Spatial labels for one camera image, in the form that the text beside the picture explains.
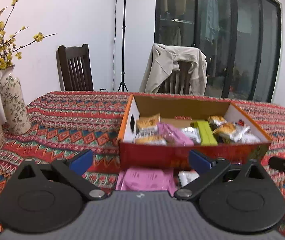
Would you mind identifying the white snack packet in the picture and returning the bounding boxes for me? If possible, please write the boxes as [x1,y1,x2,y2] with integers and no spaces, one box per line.
[178,170,200,187]

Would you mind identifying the green snack bar packet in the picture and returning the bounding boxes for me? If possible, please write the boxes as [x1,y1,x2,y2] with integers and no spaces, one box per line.
[191,120,218,146]

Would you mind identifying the mauve snack packet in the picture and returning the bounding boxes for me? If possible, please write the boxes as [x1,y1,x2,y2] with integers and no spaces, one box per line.
[157,122,194,147]

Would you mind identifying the pink snack packet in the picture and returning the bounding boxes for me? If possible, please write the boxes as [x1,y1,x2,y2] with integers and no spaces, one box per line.
[115,167,177,196]

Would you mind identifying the orange cracker packet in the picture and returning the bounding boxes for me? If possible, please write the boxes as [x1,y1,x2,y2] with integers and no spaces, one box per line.
[136,113,161,131]

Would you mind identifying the red patterned tablecloth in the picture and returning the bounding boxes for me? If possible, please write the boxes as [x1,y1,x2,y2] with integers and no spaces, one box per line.
[0,91,285,235]

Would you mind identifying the floral ceramic vase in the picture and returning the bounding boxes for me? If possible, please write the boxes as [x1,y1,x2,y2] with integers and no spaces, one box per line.
[0,65,31,135]

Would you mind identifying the orange cardboard box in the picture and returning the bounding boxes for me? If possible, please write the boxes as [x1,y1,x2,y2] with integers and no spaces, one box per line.
[117,94,272,170]

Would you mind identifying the chair with beige jacket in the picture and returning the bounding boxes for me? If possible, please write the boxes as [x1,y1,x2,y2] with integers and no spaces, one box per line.
[158,61,191,95]

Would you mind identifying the dark wooden chair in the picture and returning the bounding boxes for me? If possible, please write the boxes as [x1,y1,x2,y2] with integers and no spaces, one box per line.
[57,44,94,91]

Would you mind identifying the beige jacket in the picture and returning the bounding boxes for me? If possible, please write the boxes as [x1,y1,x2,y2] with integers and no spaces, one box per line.
[139,43,207,96]

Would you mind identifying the black framed glass door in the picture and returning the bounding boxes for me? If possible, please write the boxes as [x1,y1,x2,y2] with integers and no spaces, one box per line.
[155,0,281,102]

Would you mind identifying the yellow flower branches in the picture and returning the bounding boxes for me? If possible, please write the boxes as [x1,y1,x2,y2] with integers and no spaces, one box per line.
[0,0,56,70]

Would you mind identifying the studio light stand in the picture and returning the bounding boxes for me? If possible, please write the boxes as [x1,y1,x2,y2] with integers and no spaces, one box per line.
[118,0,128,92]

